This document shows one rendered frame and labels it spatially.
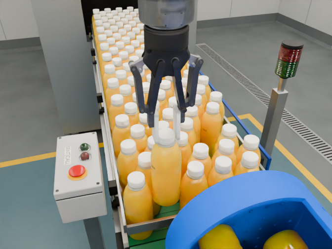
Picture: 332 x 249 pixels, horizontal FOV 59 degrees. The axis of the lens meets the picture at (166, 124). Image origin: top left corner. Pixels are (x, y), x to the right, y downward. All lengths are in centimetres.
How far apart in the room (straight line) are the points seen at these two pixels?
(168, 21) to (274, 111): 67
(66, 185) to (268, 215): 41
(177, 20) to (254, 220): 38
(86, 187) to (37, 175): 176
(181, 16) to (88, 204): 44
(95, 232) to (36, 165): 163
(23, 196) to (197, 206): 190
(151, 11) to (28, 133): 248
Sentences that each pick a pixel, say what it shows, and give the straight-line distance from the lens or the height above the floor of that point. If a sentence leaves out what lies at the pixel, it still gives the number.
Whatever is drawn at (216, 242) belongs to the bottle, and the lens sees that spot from 53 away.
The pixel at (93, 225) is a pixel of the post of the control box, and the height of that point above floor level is 87.
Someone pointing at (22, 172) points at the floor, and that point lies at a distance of 247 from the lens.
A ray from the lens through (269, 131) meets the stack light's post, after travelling 110.
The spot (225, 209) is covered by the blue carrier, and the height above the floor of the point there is 122.
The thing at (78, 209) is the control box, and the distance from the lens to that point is 71.
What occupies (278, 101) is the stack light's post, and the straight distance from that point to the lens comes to 104.
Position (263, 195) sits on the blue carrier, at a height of 123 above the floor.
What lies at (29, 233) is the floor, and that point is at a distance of 207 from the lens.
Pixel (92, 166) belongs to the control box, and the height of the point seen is 110.
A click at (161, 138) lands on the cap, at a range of 60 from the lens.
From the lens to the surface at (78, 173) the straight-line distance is 68.
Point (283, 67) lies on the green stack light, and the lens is 98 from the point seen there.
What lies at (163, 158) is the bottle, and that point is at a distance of 62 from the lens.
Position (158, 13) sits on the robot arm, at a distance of 46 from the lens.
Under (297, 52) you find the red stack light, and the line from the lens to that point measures 97.
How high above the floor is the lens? 157
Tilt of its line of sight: 35 degrees down
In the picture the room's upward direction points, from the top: straight up
